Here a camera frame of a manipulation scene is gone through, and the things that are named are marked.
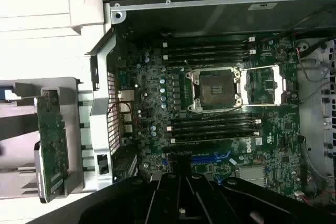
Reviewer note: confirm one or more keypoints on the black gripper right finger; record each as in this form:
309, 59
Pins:
218, 203

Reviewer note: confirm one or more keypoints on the green motherboard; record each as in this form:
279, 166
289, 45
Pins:
152, 90

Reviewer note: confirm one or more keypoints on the blue expansion slot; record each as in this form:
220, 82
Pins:
204, 160

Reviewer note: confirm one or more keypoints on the long black expansion slot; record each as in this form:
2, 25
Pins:
189, 147

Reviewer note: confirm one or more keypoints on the CPU socket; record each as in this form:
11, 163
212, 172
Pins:
215, 89

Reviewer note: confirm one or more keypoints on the silver chipset heatsink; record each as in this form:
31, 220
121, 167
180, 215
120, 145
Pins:
250, 175

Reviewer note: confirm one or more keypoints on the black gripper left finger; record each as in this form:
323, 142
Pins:
162, 203

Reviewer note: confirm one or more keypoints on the grey open PC case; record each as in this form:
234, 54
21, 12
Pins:
102, 119

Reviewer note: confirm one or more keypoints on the black RAM slot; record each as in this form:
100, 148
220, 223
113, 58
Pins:
215, 121
210, 46
210, 40
215, 126
210, 57
215, 138
215, 132
210, 52

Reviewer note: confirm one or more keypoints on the white case label sticker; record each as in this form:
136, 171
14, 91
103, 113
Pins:
263, 6

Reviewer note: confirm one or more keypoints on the grey parts rack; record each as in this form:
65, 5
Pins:
18, 119

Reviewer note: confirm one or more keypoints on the grey plastic corner block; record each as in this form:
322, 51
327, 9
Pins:
86, 11

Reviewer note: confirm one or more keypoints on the blue rack clamp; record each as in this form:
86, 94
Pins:
5, 91

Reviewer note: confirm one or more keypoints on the thin metal locking lever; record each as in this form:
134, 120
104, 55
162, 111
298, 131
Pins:
189, 68

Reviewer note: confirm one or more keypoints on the tall metal rear port block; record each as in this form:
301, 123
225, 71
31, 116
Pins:
126, 95

